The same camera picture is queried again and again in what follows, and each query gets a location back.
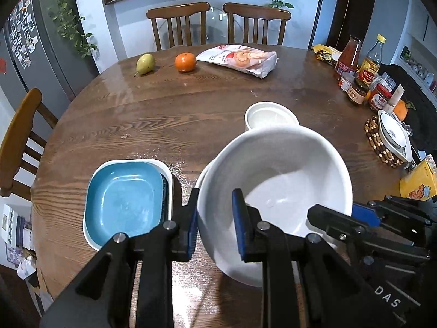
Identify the large grey bowl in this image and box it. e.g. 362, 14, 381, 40
194, 158, 342, 288

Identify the white medium bowl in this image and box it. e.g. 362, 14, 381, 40
197, 126, 353, 287

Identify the blue dish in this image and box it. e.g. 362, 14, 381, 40
84, 160, 165, 247

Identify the small white deep bowl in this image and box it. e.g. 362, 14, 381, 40
244, 101, 300, 131

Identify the yellow snack box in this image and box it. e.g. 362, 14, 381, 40
400, 154, 437, 201

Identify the wooden bead trivet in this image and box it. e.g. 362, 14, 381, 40
364, 116, 404, 168

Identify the orange fruit at right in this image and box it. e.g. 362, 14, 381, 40
393, 99, 408, 121

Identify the red lid chili jar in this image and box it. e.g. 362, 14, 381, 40
367, 83, 392, 113

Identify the brown sauce jar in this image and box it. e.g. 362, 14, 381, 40
347, 78, 370, 105

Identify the small white red jar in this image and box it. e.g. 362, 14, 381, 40
338, 71, 355, 92

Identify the yellow cap vinegar bottle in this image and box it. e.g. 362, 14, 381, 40
358, 34, 386, 86

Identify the bread bag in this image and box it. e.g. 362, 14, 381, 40
196, 45, 279, 78

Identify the red sauce bottle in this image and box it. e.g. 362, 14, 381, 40
335, 35, 362, 80

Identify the orange mandarin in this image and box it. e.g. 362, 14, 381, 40
174, 52, 197, 73

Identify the green pear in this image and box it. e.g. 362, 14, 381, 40
135, 53, 156, 76

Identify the yellow snack packet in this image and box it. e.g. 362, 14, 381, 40
312, 45, 341, 67

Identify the wooden chair left side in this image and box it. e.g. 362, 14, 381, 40
1, 88, 58, 201

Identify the wooden chair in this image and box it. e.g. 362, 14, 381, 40
146, 2, 211, 51
222, 2, 292, 45
1, 88, 58, 201

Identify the wooden chair back right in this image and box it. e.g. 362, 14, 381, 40
222, 2, 292, 45

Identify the wooden chair back left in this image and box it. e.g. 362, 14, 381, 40
146, 2, 211, 51

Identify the dark door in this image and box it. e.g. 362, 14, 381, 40
327, 0, 375, 51

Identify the grey refrigerator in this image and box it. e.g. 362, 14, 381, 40
0, 0, 100, 145

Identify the hanging green vine plant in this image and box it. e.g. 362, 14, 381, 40
47, 0, 98, 58

